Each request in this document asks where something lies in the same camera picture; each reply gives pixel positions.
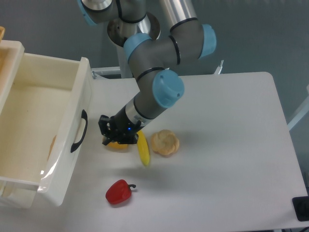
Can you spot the yellow banana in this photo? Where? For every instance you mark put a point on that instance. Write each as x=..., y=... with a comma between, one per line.
x=143, y=149

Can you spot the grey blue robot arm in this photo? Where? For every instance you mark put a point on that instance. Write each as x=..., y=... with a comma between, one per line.
x=150, y=60

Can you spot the red bell pepper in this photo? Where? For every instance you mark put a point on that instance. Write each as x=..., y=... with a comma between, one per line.
x=119, y=192

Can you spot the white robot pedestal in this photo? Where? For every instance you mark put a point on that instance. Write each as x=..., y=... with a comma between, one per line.
x=125, y=67

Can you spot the white drawer cabinet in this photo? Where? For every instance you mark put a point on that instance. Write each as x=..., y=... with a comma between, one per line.
x=9, y=72

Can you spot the black device at corner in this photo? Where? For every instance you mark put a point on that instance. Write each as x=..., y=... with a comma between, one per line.
x=301, y=207

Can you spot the beige bread roll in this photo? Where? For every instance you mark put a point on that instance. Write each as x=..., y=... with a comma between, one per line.
x=165, y=142

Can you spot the yellow bell pepper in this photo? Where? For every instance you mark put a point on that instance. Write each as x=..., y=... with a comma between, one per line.
x=113, y=145

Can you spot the white table frame bracket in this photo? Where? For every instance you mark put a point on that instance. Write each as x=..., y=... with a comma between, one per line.
x=106, y=72

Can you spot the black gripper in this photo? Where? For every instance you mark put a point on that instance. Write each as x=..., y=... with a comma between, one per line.
x=118, y=129

